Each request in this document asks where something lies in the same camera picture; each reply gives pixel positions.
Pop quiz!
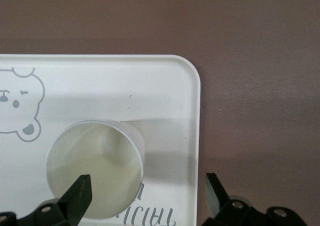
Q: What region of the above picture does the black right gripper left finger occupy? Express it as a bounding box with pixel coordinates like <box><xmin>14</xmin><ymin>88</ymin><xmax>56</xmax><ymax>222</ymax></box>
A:
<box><xmin>0</xmin><ymin>174</ymin><xmax>93</xmax><ymax>226</ymax></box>

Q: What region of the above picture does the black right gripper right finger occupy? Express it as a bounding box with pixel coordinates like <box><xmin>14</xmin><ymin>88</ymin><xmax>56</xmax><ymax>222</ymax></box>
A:
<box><xmin>202</xmin><ymin>172</ymin><xmax>307</xmax><ymax>226</ymax></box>

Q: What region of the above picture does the brown table cover mat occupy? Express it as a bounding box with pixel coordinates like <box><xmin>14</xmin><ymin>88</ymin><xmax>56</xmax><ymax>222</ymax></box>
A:
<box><xmin>0</xmin><ymin>0</ymin><xmax>320</xmax><ymax>226</ymax></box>

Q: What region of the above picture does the white plastic cup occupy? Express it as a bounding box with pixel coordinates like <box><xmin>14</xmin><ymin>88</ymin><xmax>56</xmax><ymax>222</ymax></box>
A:
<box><xmin>45</xmin><ymin>120</ymin><xmax>146</xmax><ymax>220</ymax></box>

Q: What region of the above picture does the white bear print tray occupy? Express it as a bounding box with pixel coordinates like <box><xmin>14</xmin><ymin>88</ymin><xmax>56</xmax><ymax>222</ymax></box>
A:
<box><xmin>0</xmin><ymin>54</ymin><xmax>202</xmax><ymax>226</ymax></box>

